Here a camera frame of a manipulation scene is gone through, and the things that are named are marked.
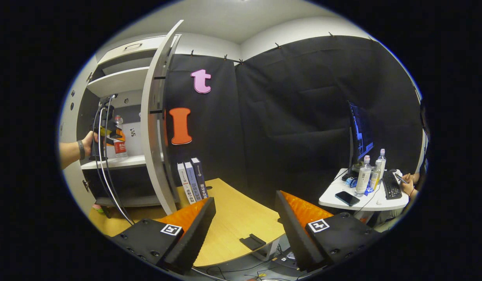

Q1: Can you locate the black smartphone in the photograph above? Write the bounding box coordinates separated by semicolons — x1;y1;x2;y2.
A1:
335;190;361;207

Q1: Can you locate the white book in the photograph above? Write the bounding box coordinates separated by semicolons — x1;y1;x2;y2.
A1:
177;163;196;205

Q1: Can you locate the plastic bottle red label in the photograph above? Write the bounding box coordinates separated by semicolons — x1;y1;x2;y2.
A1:
113;115;128;158

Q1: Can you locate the white cabinet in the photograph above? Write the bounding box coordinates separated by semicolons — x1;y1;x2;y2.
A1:
75;34;183;209

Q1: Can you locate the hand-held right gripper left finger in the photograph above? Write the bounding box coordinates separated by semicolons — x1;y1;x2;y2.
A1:
107;196;217;276

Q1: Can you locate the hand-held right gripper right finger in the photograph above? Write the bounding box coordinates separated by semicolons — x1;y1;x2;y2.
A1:
274;190;383;273

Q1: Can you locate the computer monitor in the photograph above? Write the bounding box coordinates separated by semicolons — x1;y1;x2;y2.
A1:
347;100;375;166

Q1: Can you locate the dark blue book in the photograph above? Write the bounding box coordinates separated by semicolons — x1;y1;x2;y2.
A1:
191;157;209;199

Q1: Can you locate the white cabinet door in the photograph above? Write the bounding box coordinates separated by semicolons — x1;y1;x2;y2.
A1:
58;55;98;216

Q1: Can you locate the black backdrop cloth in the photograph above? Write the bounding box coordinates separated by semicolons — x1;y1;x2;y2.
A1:
163;35;425;211

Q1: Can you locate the white round side table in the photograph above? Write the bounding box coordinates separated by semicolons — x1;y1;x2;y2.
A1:
318;168;410;212

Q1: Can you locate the white cabinet door cat sticker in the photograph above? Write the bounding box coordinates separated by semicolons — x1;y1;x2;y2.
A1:
141;20;184;215

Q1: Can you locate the black keyboard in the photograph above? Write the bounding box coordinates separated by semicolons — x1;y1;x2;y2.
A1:
382;170;403;200

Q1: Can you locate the white cable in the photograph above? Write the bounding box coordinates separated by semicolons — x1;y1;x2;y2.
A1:
97;94;135;226

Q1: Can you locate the black table bracket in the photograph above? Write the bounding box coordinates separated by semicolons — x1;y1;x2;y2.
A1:
239;233;266;251

